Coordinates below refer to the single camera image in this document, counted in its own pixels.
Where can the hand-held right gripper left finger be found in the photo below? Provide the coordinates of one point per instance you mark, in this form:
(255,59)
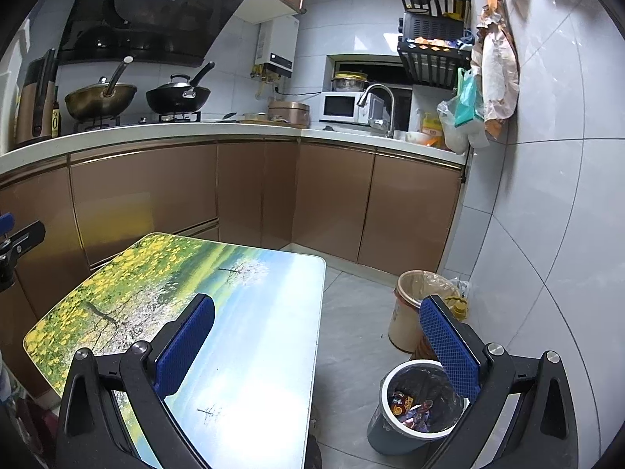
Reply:
(185,347)

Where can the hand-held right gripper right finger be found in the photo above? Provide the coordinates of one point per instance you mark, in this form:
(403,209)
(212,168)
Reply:
(449,347)

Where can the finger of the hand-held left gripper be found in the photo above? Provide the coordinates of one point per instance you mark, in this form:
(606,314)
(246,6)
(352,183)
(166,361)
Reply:
(24,238)
(5,222)

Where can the grey trash bin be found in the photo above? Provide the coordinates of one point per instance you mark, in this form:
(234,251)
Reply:
(385,430)

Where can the beige bucket with bag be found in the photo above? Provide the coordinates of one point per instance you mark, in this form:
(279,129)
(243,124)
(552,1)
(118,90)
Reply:
(405,322)

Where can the dark bottle with yellow label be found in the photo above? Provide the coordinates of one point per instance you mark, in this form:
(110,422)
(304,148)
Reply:
(55,119)

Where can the brown kitchen base cabinet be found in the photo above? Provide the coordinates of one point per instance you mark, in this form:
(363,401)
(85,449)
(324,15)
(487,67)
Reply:
(146,190)

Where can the brass wok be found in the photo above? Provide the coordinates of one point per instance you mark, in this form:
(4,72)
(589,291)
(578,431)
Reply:
(100,100)

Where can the black gas stove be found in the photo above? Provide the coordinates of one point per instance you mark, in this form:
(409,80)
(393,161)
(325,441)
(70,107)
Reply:
(171,117)

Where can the black wok with lid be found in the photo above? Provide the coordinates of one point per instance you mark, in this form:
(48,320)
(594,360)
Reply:
(178,95)

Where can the white bowl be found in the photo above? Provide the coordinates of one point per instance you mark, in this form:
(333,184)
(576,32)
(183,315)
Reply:
(416,137)

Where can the white hanging plastic bag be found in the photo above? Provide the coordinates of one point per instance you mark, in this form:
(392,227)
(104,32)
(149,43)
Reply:
(459,134)

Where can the teal plastic bag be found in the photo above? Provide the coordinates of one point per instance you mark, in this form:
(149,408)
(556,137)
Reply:
(468,100)

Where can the brown rice cooker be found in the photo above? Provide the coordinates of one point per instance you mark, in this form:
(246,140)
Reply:
(289,113)

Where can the white microwave oven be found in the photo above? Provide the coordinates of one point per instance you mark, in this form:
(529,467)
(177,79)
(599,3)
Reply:
(342,106)

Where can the black range hood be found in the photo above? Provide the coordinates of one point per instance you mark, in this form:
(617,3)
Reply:
(161,10)

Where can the steel kitchen faucet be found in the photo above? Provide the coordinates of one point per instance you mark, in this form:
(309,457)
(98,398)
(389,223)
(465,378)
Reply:
(378,89)

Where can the brown and white hanging bag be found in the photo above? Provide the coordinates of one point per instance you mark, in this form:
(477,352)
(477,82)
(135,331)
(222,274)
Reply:
(498,73)

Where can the glass bowl with gold rim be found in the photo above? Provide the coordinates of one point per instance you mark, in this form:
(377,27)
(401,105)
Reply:
(349,82)

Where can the kitchen window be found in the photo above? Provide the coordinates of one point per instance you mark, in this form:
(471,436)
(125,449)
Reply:
(371,71)

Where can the white water heater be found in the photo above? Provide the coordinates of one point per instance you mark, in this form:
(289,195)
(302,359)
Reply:
(278,44)

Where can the black wall rack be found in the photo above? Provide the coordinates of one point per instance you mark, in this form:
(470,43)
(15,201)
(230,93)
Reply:
(429,24)

